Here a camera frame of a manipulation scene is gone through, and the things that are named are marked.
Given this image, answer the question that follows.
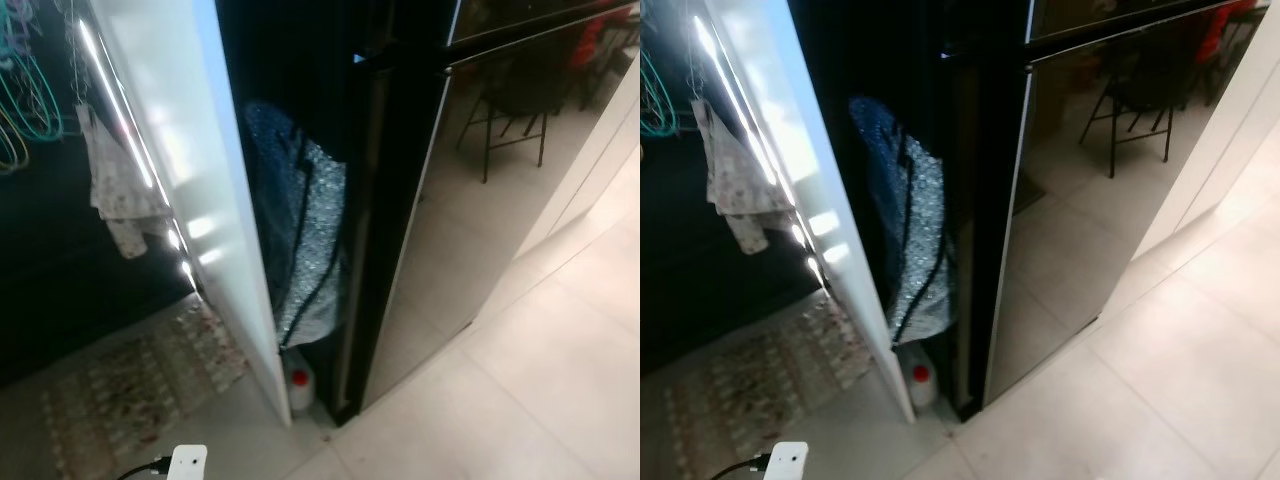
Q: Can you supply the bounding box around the black glossy fridge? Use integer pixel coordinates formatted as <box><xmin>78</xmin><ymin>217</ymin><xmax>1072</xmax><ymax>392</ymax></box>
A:
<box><xmin>335</xmin><ymin>0</ymin><xmax>641</xmax><ymax>423</ymax></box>
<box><xmin>940</xmin><ymin>0</ymin><xmax>1280</xmax><ymax>421</ymax></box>

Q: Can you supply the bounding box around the hanging floral cloth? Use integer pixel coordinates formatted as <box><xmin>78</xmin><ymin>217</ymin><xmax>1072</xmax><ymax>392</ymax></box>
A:
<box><xmin>692</xmin><ymin>98</ymin><xmax>791</xmax><ymax>254</ymax></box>
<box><xmin>78</xmin><ymin>103</ymin><xmax>171</xmax><ymax>259</ymax></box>

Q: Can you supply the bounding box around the teal clothes hanger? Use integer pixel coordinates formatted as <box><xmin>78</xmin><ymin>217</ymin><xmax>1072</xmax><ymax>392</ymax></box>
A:
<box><xmin>640</xmin><ymin>50</ymin><xmax>681</xmax><ymax>138</ymax></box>
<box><xmin>0</xmin><ymin>0</ymin><xmax>63</xmax><ymax>176</ymax></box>

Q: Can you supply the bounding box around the glossy white door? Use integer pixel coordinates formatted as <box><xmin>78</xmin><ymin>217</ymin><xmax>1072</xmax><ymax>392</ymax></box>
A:
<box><xmin>85</xmin><ymin>0</ymin><xmax>293</xmax><ymax>426</ymax></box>
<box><xmin>697</xmin><ymin>0</ymin><xmax>916</xmax><ymax>421</ymax></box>

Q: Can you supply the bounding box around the blue sparkly bag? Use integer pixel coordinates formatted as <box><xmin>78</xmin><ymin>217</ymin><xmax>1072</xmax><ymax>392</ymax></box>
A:
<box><xmin>243</xmin><ymin>100</ymin><xmax>346</xmax><ymax>349</ymax></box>
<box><xmin>850</xmin><ymin>96</ymin><xmax>953</xmax><ymax>346</ymax></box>

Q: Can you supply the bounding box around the white bottle red cap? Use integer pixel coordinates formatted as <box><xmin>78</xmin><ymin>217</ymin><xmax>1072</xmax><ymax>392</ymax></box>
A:
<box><xmin>905</xmin><ymin>350</ymin><xmax>939</xmax><ymax>408</ymax></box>
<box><xmin>286</xmin><ymin>362</ymin><xmax>317</xmax><ymax>413</ymax></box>

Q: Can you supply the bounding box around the floral patterned rug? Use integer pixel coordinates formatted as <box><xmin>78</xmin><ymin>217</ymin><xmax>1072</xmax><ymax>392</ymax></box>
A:
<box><xmin>40</xmin><ymin>298</ymin><xmax>249</xmax><ymax>480</ymax></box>

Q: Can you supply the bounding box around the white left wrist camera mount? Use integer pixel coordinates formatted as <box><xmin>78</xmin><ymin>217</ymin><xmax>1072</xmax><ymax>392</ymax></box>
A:
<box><xmin>166</xmin><ymin>444</ymin><xmax>209</xmax><ymax>480</ymax></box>
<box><xmin>763</xmin><ymin>441</ymin><xmax>809</xmax><ymax>480</ymax></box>

